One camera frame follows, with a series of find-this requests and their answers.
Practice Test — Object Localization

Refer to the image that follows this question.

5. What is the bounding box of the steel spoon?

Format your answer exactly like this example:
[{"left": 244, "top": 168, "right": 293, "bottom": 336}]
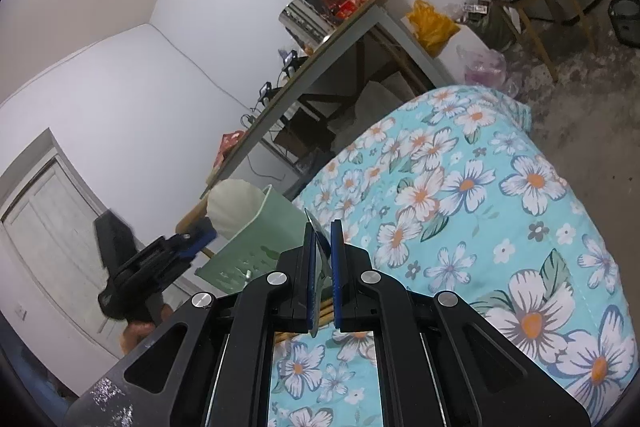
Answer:
[{"left": 304, "top": 208, "right": 332, "bottom": 338}]

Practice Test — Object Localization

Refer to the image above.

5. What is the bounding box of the person's left hand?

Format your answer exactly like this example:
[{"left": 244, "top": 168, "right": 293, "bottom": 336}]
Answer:
[{"left": 119, "top": 321, "right": 155, "bottom": 355}]

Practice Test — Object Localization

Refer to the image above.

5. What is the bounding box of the wooden chair near holder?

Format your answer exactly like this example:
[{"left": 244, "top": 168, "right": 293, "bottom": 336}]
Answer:
[{"left": 175, "top": 199, "right": 218, "bottom": 258}]

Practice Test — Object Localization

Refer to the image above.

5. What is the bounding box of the green perforated utensil holder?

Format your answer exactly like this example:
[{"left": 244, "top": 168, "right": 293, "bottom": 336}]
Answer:
[{"left": 195, "top": 185, "right": 307, "bottom": 294}]

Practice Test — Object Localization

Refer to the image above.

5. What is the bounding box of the white panel door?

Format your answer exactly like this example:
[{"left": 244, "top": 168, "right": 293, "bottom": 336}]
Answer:
[{"left": 1, "top": 129, "right": 126, "bottom": 358}]

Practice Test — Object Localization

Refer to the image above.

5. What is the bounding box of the red snack package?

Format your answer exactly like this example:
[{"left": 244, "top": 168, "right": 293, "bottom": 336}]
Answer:
[{"left": 214, "top": 130, "right": 245, "bottom": 169}]

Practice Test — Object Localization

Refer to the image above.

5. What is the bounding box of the floral turquoise tablecloth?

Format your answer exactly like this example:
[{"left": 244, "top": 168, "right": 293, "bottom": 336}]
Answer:
[{"left": 295, "top": 86, "right": 638, "bottom": 421}]

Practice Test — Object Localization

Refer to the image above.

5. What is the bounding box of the steel cylinder utensil holder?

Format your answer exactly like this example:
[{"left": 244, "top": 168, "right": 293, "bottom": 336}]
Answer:
[{"left": 279, "top": 0, "right": 334, "bottom": 49}]

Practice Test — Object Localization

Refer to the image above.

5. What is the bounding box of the grey desk with wooden top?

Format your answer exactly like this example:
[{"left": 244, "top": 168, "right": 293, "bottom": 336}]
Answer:
[{"left": 199, "top": 0, "right": 457, "bottom": 203}]

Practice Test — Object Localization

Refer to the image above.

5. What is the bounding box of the yellow plastic bag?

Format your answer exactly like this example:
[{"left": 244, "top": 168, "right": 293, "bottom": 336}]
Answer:
[{"left": 407, "top": 0, "right": 460, "bottom": 57}]

